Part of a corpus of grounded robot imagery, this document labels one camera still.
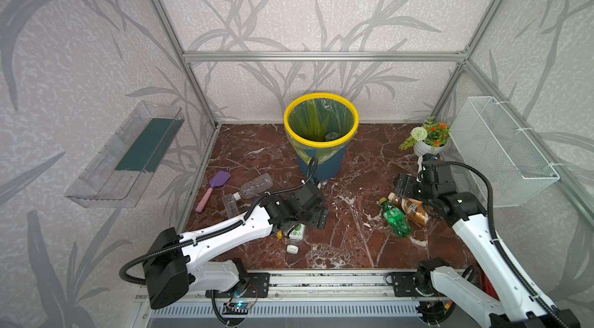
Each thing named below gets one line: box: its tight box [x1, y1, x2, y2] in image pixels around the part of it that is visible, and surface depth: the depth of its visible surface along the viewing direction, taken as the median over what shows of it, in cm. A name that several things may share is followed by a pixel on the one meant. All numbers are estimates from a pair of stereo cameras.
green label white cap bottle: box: [284, 223, 306, 255], surface depth 82 cm
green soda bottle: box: [378, 197, 412, 238], surface depth 88 cm
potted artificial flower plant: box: [399, 116, 451, 158], surface depth 99 cm
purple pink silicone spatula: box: [194, 170, 232, 214], surface depth 99 cm
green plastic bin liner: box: [285, 98, 359, 164], surface depth 94 cm
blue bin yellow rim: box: [283, 92, 359, 182], surface depth 92 cm
